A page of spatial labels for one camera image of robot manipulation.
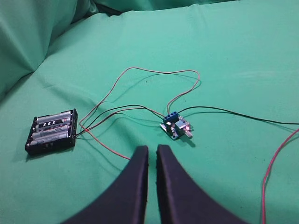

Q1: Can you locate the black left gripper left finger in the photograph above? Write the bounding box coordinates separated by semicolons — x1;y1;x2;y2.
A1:
64;146;149;224

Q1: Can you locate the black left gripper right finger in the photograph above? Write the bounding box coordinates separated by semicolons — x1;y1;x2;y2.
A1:
157;144;245;224

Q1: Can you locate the blue motor controller board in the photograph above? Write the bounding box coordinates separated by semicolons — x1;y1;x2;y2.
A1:
160;112;193;140

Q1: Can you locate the black battery holder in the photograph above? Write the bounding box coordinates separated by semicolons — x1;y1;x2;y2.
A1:
25;109;78;156

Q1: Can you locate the silver AA battery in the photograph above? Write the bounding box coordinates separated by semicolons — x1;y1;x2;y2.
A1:
36;111;71;124

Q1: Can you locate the grey AA battery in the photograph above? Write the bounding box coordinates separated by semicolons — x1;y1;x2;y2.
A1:
32;131;68;140

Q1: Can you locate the black striped AA battery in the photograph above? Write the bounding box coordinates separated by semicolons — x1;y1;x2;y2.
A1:
35;119;70;132

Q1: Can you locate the green cloth backdrop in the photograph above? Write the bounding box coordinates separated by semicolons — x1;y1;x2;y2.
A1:
0;0;248;106

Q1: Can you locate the red battery wire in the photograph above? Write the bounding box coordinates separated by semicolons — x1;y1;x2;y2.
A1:
79;67;201;161

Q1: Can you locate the black battery wire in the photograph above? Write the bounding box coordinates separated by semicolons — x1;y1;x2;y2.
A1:
75;105;167;137

